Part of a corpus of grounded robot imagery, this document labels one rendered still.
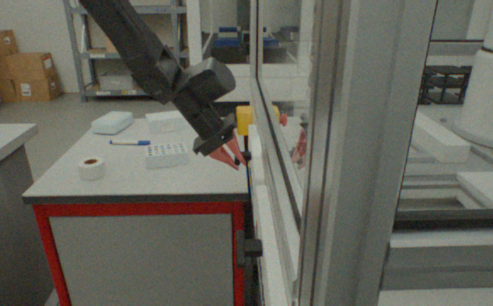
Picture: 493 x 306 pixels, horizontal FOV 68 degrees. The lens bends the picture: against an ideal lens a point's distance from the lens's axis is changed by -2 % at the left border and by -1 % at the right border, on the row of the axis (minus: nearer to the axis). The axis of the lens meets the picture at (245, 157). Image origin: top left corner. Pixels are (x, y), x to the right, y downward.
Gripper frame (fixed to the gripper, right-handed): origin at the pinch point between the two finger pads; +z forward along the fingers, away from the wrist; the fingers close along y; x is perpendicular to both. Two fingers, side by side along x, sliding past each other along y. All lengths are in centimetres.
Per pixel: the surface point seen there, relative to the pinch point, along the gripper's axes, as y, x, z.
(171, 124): -26, 59, -4
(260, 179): 4.2, -11.7, 0.0
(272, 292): 3.8, -39.5, -1.4
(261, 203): 4.0, -20.8, -1.0
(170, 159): -22.8, 29.0, -1.2
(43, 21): -191, 427, -130
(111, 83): -160, 383, -23
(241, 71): 4, 83, 0
